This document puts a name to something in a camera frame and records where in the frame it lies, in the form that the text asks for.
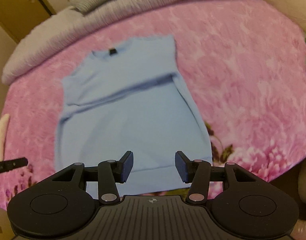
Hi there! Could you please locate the light blue sweatshirt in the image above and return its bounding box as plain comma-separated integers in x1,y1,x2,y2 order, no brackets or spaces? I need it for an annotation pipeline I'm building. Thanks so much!
54,35,212,196

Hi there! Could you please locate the cream pillow corner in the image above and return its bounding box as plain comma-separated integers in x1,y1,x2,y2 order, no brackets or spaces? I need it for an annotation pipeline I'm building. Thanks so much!
0,114,10,162

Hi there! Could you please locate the pink rose blanket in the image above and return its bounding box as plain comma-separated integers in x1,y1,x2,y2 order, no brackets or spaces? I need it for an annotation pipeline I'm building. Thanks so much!
0,0,306,208

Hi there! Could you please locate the brown wooden door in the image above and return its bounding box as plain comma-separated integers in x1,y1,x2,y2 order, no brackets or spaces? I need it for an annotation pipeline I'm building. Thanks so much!
0,0,55,43

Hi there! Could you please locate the striped lilac duvet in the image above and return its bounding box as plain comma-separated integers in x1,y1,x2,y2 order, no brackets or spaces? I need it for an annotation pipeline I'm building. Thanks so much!
1,0,258,86

